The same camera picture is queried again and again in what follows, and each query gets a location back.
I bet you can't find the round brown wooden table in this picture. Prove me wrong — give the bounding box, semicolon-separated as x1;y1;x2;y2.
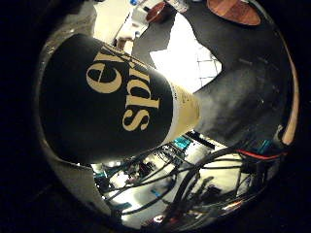
206;0;262;27

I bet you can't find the teal table frame rail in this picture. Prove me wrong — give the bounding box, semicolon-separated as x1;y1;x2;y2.
173;135;192;151

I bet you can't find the white checked cloth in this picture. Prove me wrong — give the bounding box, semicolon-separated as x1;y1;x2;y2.
149;13;224;95

